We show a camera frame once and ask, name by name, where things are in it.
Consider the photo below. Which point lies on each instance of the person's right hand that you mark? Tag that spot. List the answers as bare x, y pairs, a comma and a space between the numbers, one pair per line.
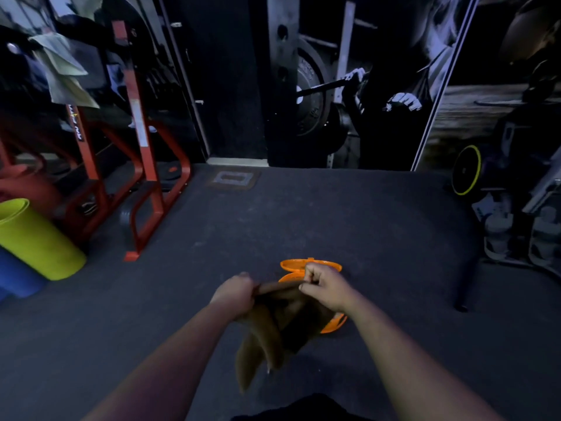
328, 287

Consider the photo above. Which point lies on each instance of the pale cloth on rack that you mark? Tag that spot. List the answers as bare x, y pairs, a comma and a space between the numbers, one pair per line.
63, 70

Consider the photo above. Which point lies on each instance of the blue plastic bin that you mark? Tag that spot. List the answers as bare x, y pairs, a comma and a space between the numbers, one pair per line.
15, 276

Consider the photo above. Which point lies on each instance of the white dumbbell rack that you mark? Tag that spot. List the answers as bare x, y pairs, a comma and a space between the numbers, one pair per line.
521, 223

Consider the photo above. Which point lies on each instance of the orange bucket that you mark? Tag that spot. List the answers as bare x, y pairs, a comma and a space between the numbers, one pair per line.
307, 269

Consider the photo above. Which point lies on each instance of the red metal rack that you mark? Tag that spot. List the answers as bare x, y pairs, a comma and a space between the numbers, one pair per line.
140, 162

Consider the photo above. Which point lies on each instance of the person's right forearm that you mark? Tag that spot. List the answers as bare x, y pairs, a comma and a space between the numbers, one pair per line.
416, 368

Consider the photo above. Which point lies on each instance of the person's left fingers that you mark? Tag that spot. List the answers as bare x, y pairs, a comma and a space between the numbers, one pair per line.
246, 287

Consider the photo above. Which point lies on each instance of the brown cloth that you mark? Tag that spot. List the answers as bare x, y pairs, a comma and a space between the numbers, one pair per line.
280, 326

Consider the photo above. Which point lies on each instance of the person's left hand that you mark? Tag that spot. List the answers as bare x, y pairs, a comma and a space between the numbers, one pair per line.
232, 295

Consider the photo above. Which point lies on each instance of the person's black clothing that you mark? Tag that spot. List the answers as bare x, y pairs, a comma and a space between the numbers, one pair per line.
302, 409

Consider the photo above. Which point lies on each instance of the person's left forearm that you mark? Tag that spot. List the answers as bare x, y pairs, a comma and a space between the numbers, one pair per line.
162, 368

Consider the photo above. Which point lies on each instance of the yellow-green plastic bin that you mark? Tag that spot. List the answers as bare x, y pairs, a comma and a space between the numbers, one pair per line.
35, 241

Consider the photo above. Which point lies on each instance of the black weight plate yellow rim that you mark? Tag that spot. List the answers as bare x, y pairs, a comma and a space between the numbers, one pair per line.
467, 170

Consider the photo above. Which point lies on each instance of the person's right fingers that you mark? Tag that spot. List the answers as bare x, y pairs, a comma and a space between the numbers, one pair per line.
312, 276

